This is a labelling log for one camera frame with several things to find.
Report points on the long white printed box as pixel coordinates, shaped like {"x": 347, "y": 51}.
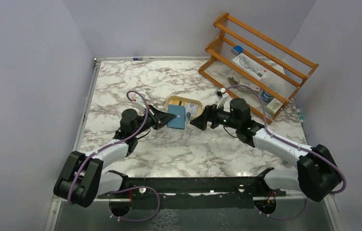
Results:
{"x": 251, "y": 67}

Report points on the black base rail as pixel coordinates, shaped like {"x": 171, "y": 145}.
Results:
{"x": 193, "y": 193}

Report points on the blue grey eraser block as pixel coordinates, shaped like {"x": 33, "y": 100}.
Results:
{"x": 236, "y": 50}

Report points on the blue leather card holder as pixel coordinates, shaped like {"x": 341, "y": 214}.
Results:
{"x": 180, "y": 117}

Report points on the card in tray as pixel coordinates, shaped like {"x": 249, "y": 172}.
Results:
{"x": 192, "y": 108}

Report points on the small green white box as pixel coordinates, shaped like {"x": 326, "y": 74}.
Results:
{"x": 273, "y": 106}

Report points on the blue white can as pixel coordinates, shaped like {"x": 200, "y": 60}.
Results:
{"x": 265, "y": 96}

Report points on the small beige red box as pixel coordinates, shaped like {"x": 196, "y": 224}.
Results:
{"x": 253, "y": 87}

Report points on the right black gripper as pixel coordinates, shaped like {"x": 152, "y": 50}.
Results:
{"x": 209, "y": 112}

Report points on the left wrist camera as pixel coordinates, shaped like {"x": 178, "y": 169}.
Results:
{"x": 139, "y": 103}

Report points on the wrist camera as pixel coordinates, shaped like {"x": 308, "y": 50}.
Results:
{"x": 139, "y": 103}
{"x": 222, "y": 96}

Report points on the yellow oval tray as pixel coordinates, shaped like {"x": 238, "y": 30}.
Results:
{"x": 178, "y": 100}

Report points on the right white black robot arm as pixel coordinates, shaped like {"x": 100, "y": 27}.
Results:
{"x": 315, "y": 173}

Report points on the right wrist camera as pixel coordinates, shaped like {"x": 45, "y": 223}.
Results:
{"x": 222, "y": 96}

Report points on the green marker at table edge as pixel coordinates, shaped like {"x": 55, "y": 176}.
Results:
{"x": 300, "y": 116}

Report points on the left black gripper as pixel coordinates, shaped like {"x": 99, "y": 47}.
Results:
{"x": 164, "y": 117}

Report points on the brown small figurine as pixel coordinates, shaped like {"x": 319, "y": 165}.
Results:
{"x": 233, "y": 83}

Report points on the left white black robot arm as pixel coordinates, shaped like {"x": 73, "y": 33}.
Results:
{"x": 81, "y": 179}

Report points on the orange wooden rack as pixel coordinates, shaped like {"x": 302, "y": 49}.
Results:
{"x": 288, "y": 70}

